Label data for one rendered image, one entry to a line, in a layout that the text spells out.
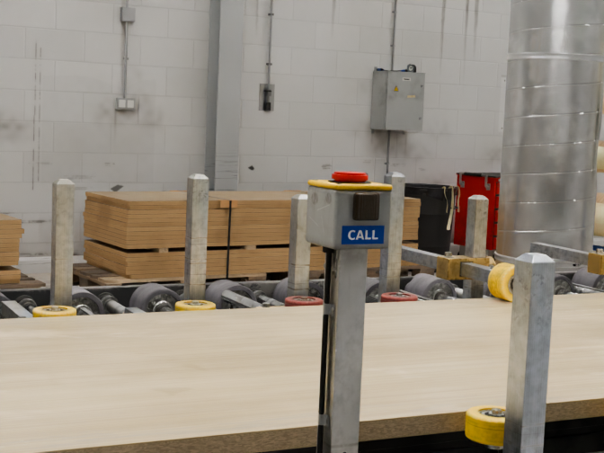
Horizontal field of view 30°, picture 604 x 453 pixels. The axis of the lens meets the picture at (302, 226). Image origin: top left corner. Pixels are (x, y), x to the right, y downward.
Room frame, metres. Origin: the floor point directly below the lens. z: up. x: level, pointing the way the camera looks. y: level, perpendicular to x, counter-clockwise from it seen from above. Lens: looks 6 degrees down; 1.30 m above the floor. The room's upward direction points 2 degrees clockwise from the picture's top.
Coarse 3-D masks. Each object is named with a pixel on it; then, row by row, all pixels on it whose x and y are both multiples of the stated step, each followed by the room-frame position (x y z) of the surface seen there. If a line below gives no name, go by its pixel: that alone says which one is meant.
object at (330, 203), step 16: (320, 192) 1.22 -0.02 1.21; (336, 192) 1.19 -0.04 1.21; (352, 192) 1.20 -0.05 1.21; (384, 192) 1.22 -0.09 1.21; (320, 208) 1.22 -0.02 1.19; (336, 208) 1.19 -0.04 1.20; (352, 208) 1.20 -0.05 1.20; (384, 208) 1.22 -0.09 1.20; (320, 224) 1.22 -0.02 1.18; (336, 224) 1.19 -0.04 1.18; (352, 224) 1.20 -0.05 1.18; (368, 224) 1.21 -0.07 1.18; (384, 224) 1.22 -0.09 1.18; (320, 240) 1.22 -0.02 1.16; (336, 240) 1.19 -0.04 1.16; (384, 240) 1.22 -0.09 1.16
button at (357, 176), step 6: (336, 174) 1.22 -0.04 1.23; (342, 174) 1.22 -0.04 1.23; (348, 174) 1.22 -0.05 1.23; (354, 174) 1.22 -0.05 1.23; (360, 174) 1.22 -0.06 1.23; (336, 180) 1.23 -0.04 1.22; (342, 180) 1.22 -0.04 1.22; (348, 180) 1.22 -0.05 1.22; (354, 180) 1.22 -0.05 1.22; (360, 180) 1.22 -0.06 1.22; (366, 180) 1.23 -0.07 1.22
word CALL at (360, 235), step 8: (344, 232) 1.20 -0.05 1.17; (352, 232) 1.20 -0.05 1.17; (360, 232) 1.20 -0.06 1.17; (368, 232) 1.21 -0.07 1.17; (376, 232) 1.21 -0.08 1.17; (344, 240) 1.20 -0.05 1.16; (352, 240) 1.20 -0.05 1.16; (360, 240) 1.20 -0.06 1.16; (368, 240) 1.21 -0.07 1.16; (376, 240) 1.21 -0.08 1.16
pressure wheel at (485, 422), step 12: (480, 408) 1.49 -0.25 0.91; (492, 408) 1.47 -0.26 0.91; (504, 408) 1.49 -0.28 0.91; (468, 420) 1.46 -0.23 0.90; (480, 420) 1.44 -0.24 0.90; (492, 420) 1.43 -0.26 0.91; (504, 420) 1.43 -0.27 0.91; (468, 432) 1.46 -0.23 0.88; (480, 432) 1.44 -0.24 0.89; (492, 432) 1.43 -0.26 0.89; (492, 444) 1.43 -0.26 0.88
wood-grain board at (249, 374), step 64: (0, 320) 1.98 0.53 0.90; (64, 320) 2.01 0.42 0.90; (128, 320) 2.03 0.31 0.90; (192, 320) 2.06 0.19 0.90; (256, 320) 2.08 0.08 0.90; (320, 320) 2.11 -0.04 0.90; (384, 320) 2.14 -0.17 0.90; (448, 320) 2.17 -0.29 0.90; (576, 320) 2.23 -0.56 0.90; (0, 384) 1.53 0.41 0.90; (64, 384) 1.55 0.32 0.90; (128, 384) 1.56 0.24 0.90; (192, 384) 1.58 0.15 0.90; (256, 384) 1.59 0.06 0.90; (384, 384) 1.63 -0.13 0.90; (448, 384) 1.64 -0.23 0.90; (576, 384) 1.68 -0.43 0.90; (0, 448) 1.25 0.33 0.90; (64, 448) 1.26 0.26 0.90; (128, 448) 1.29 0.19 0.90; (192, 448) 1.32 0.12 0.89; (256, 448) 1.36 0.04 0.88
